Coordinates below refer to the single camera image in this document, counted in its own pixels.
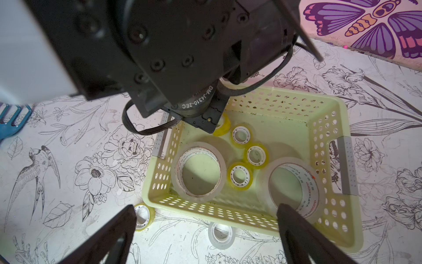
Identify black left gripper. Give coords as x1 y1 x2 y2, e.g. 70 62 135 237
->
163 82 229 134

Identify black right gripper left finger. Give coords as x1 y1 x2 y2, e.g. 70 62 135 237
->
61 205 137 264

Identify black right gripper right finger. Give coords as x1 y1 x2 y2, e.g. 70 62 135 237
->
276 203 355 264

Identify yellow tape roll cluster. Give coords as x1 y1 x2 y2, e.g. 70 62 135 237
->
243 143 269 169
230 124 253 149
213 113 231 136

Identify large clear tape roll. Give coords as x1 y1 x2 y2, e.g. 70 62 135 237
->
170 142 227 204
256 157 325 224

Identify pale green perforated storage basket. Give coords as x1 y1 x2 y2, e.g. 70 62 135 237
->
142 88 363 253

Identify small clear tape roll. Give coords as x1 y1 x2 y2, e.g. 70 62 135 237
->
208 222 236 250

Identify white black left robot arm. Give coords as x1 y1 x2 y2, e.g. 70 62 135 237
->
1 1 299 133

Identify blue yellow garden fork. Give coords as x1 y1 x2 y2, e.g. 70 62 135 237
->
1 103 33 141

